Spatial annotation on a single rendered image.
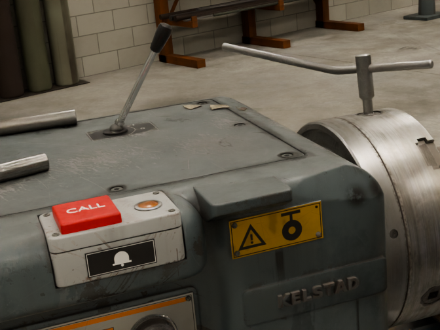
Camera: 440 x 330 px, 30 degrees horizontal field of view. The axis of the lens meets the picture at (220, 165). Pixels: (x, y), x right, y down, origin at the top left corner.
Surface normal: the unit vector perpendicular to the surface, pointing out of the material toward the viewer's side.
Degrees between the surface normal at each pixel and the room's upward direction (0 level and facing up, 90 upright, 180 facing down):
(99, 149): 0
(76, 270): 90
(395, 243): 79
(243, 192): 0
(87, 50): 90
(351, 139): 21
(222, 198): 0
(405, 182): 51
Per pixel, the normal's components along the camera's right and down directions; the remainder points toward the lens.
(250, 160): -0.09, -0.95
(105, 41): 0.59, 0.20
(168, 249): 0.33, 0.26
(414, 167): 0.17, -0.49
